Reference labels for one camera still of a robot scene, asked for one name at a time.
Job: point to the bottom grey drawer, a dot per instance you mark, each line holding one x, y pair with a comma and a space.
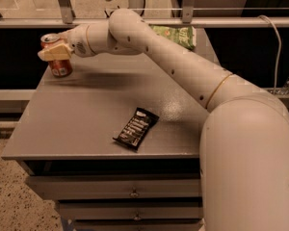
143, 225

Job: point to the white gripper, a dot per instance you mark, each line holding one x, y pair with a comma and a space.
77, 40

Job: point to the black snack bar wrapper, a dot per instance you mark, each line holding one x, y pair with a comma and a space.
133, 133

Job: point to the top grey drawer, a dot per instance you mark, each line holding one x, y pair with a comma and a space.
114, 186

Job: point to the grey drawer cabinet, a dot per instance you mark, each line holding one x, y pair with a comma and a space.
69, 125

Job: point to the middle grey drawer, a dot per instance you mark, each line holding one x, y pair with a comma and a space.
130, 210

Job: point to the metal railing frame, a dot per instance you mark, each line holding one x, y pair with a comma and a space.
199, 13

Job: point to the red coke can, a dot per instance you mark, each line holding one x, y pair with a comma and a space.
59, 68

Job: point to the green jalapeno chip bag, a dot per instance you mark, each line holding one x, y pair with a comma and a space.
185, 36

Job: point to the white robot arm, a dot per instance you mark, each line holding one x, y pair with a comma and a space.
244, 143

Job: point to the grey drawer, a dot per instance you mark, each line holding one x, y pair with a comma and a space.
114, 186
143, 225
130, 210

